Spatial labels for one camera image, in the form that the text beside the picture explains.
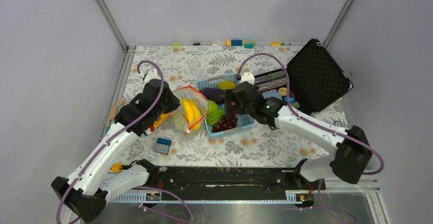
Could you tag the green white cabbage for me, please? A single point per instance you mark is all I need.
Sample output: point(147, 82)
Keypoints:
point(180, 122)

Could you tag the light blue plastic basket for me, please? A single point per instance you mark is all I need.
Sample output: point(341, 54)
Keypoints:
point(245, 122)

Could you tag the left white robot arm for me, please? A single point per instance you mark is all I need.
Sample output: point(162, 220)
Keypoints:
point(86, 191)

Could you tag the dark purple grapes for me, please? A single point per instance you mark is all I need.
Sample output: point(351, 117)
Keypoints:
point(229, 121)

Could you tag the floral table mat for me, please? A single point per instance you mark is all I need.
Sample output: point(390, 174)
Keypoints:
point(259, 147)

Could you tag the black poker chip case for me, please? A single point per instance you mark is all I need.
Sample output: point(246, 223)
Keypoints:
point(316, 80)

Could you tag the blue yellow toy bricks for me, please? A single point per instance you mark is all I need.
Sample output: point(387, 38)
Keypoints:
point(239, 42)

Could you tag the yellow banana bunch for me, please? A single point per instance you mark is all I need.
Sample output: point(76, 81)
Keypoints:
point(193, 114)

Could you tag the clear zip top bag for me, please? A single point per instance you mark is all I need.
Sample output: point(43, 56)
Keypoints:
point(195, 95)

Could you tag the yellow orange toy truck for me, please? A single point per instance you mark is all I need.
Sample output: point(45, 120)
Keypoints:
point(157, 123)

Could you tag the dark purple eggplant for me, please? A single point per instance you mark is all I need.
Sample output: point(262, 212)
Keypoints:
point(216, 95)

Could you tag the green pepper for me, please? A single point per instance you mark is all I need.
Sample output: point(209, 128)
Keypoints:
point(212, 106)

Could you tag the blue grey block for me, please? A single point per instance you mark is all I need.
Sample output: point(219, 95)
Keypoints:
point(162, 146)

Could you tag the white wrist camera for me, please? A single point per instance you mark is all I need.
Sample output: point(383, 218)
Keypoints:
point(152, 74)
point(245, 77)

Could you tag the yellow mango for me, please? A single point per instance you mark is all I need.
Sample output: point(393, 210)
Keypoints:
point(226, 85)

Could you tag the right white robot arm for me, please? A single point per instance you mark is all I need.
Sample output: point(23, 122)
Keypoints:
point(348, 152)

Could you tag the wooden block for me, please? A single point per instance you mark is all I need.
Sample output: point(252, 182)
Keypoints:
point(113, 112)

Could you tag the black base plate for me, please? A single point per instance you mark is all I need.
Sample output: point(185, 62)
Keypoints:
point(230, 183)

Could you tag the green star fruit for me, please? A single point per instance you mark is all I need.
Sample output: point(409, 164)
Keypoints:
point(215, 116)

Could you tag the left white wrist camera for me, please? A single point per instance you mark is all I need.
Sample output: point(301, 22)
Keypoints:
point(152, 74)

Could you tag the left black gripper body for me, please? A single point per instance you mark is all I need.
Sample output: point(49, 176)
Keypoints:
point(170, 104)

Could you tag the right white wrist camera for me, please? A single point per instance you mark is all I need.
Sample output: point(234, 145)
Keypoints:
point(245, 77)

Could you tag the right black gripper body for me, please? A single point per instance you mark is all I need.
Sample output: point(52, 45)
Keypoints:
point(244, 109)

